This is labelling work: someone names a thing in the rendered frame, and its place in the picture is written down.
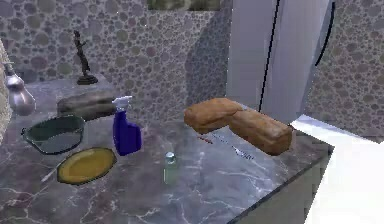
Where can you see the dark green pan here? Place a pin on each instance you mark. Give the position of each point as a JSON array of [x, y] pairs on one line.
[[55, 135]]

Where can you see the grey fridge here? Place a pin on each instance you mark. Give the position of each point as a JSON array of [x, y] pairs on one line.
[[276, 56]]

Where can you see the dark figurine statue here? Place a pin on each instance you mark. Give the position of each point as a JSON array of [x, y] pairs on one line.
[[83, 61]]

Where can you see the yellow plate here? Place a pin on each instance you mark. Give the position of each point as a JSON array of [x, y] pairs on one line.
[[86, 165]]

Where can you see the small clear glass bottle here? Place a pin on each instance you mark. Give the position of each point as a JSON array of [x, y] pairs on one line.
[[170, 170]]

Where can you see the silver fork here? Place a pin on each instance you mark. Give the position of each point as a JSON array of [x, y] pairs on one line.
[[50, 173]]

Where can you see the marble kitchen counter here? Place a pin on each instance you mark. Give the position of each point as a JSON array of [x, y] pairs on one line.
[[166, 193]]

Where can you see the brown bread loaf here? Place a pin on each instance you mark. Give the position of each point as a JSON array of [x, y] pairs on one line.
[[240, 123]]

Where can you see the framed wall picture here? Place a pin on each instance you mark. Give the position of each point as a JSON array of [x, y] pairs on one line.
[[183, 4]]

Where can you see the blue spray bottle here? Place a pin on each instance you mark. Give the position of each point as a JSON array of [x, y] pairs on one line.
[[125, 133]]

